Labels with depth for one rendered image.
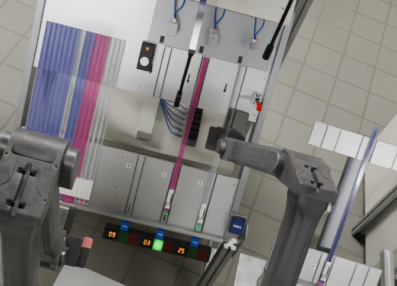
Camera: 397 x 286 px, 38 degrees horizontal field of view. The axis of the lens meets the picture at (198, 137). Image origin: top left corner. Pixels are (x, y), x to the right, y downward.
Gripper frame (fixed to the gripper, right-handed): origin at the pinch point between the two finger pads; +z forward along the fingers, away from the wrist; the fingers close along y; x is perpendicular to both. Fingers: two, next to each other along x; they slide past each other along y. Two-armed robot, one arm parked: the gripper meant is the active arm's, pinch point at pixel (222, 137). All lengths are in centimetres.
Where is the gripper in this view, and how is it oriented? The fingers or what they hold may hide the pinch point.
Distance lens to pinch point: 167.2
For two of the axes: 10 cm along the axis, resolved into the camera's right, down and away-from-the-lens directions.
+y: -9.7, -2.2, -0.8
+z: -0.5, -1.3, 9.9
